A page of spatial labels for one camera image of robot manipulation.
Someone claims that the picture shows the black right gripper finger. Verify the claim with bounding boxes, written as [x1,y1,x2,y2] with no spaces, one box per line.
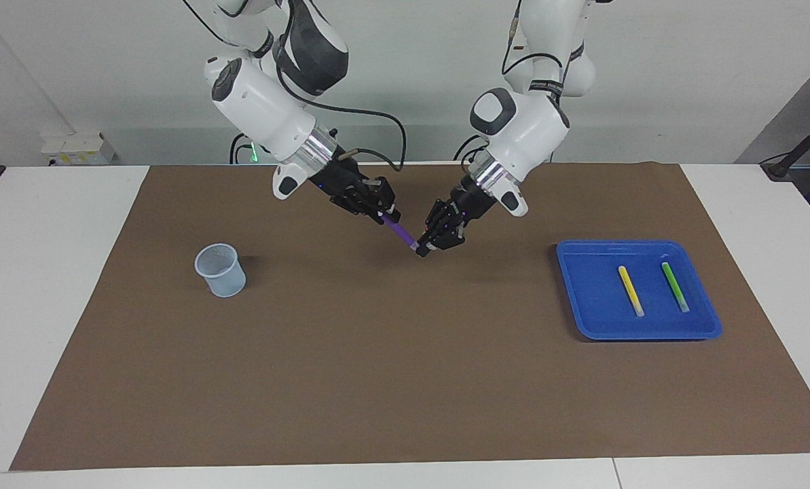
[330,194,386,226]
[367,178,400,219]

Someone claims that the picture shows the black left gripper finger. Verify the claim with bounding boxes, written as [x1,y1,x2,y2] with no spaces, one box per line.
[433,219,466,251]
[415,199,452,259]

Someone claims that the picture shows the purple marker pen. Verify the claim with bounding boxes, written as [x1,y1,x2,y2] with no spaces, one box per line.
[381,216,419,252]

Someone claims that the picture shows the yellow marker pen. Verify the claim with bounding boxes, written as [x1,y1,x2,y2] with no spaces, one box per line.
[617,265,645,318]

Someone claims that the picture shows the brown table mat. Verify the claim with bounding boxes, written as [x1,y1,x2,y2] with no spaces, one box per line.
[10,162,810,471]

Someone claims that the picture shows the pale blue plastic cup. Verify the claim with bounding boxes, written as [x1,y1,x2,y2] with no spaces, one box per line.
[194,243,247,298]

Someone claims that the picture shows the blue plastic tray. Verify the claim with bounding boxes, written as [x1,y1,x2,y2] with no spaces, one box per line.
[556,239,723,342]

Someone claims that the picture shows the green marker pen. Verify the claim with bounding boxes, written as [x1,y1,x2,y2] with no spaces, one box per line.
[661,261,691,314]

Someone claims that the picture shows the black stand pole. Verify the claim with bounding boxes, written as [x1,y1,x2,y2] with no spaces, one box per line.
[761,109,810,181]

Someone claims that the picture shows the black left base cables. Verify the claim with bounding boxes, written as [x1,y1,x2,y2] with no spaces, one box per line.
[454,134,488,164]

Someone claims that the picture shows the black base cables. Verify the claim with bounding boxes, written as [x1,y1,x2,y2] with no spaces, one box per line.
[454,134,488,164]
[230,132,257,165]

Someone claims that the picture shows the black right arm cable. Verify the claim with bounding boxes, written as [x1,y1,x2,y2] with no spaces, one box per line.
[276,65,407,172]

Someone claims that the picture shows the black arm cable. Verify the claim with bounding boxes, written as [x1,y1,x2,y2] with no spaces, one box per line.
[276,65,407,172]
[502,0,585,82]

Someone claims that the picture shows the black right base cables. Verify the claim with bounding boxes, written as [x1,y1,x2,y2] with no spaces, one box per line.
[230,132,257,165]

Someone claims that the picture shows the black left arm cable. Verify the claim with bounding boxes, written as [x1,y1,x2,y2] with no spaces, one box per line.
[502,0,585,82]

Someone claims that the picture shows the white wall socket box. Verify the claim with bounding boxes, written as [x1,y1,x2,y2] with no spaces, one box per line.
[40,132,117,167]

